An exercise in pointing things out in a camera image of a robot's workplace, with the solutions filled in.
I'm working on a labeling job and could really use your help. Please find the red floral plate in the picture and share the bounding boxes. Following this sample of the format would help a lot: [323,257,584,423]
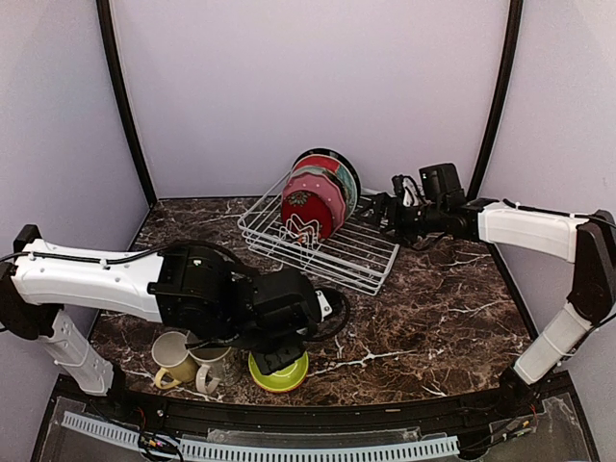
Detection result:
[281,191,333,241]

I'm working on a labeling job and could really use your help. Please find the black left frame post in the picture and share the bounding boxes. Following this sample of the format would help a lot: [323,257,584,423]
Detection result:
[95,0,158,208]

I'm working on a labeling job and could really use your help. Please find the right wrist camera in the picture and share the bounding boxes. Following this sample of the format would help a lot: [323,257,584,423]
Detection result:
[392,174,427,207]

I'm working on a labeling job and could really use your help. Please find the light teal plate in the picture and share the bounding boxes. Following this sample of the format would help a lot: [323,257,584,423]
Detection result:
[290,164,359,218]

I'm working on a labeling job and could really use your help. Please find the white wire dish rack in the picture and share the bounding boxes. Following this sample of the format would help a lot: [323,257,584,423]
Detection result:
[238,172,399,295]

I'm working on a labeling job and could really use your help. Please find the pink dotted scalloped plate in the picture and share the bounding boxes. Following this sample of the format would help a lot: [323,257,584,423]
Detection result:
[282,174,346,237]

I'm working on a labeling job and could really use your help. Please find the red and teal plate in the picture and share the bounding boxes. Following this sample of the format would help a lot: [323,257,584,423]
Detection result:
[292,155,358,212]

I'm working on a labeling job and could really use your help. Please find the black plate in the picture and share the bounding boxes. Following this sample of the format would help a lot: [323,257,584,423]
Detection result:
[294,147,362,197]

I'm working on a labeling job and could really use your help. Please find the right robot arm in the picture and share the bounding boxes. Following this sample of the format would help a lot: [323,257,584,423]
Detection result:
[358,163,615,418]

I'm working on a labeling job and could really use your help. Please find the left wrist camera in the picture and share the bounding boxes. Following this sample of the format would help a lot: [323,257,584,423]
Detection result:
[311,287,350,342]

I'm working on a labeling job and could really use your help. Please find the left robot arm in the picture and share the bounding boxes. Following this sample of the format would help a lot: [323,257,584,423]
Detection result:
[1,224,332,420]

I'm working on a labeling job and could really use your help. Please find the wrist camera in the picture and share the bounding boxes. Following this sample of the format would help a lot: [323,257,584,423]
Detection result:
[392,174,427,207]
[311,287,350,342]

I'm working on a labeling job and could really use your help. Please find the yellow mug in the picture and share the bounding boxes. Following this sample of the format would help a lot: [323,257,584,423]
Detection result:
[151,331,198,390]

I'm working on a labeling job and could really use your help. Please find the white patterned mug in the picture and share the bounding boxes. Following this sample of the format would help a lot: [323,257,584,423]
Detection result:
[189,347,242,395]

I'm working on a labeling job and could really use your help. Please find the black frame post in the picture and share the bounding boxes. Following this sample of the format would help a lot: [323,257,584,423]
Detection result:
[467,0,524,200]
[95,0,158,208]

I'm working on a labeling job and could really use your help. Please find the black front table rail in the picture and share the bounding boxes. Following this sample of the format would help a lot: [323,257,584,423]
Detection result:
[50,372,577,451]

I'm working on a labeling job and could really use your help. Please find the black right frame post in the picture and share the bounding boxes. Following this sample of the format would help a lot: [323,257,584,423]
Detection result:
[467,0,524,200]

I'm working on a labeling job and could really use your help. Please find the white slotted cable duct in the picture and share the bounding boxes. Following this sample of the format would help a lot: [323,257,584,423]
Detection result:
[62,411,459,461]

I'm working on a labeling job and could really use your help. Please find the lime green bowl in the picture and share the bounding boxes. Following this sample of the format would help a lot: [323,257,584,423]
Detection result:
[248,352,309,394]

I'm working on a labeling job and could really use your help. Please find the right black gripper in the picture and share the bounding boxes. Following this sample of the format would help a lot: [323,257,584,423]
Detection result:
[356,192,447,247]

